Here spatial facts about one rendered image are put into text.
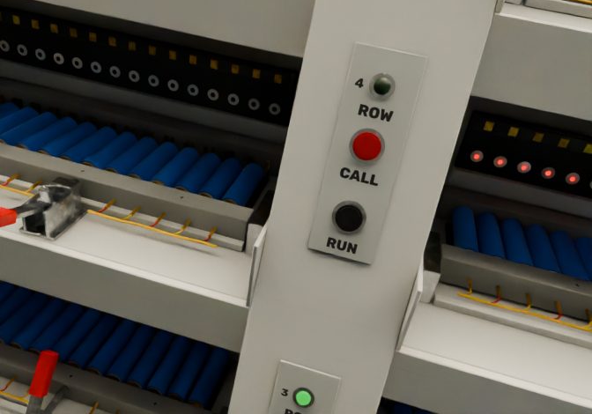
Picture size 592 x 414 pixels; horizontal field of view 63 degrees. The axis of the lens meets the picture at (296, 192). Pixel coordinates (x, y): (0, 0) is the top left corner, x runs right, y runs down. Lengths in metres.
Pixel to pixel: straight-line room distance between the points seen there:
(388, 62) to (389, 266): 0.12
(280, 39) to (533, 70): 0.14
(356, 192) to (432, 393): 0.14
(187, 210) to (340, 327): 0.14
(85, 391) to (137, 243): 0.17
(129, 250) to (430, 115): 0.22
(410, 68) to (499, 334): 0.19
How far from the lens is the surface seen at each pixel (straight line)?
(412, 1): 0.28
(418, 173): 0.28
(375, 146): 0.27
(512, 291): 0.39
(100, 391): 0.49
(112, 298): 0.37
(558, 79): 0.30
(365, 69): 0.28
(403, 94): 0.28
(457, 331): 0.35
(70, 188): 0.38
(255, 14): 0.30
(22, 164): 0.43
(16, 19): 0.57
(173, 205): 0.37
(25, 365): 0.52
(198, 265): 0.35
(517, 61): 0.29
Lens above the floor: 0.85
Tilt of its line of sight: 13 degrees down
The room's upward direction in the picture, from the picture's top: 13 degrees clockwise
